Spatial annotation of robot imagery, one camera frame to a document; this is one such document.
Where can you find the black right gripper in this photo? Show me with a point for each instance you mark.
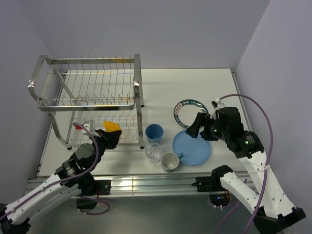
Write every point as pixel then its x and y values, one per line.
pixel 193 130

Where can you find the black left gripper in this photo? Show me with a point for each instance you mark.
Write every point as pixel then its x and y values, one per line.
pixel 111 137

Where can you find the yellow bowl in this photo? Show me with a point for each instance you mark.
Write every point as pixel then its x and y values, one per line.
pixel 111 126

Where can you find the tall blue plastic cup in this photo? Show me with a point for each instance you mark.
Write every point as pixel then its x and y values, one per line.
pixel 154 133

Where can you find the clear drinking glass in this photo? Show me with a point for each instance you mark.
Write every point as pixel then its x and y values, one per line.
pixel 154 152

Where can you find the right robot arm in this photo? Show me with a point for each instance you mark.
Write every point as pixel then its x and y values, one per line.
pixel 272 210

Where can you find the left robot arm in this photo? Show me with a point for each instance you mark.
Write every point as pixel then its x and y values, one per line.
pixel 72 178

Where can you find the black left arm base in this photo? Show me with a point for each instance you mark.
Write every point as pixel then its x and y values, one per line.
pixel 89 199

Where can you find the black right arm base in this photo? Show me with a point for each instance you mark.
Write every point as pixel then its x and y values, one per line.
pixel 218 196

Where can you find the stainless steel dish rack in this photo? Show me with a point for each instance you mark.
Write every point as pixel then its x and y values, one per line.
pixel 89 91

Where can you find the blue plate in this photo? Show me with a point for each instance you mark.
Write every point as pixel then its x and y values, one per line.
pixel 195 151

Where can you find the white plate green rim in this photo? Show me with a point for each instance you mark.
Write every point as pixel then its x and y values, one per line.
pixel 186 110

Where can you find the blue mug white inside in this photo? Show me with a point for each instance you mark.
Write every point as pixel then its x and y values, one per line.
pixel 170 161

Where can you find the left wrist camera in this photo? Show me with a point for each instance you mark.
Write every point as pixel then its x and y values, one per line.
pixel 87 126

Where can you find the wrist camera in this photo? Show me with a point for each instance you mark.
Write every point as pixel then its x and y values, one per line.
pixel 217 105
pixel 87 126

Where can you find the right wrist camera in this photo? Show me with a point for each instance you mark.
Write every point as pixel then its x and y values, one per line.
pixel 217 105

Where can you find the aluminium mounting rail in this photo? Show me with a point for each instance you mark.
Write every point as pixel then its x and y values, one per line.
pixel 164 184

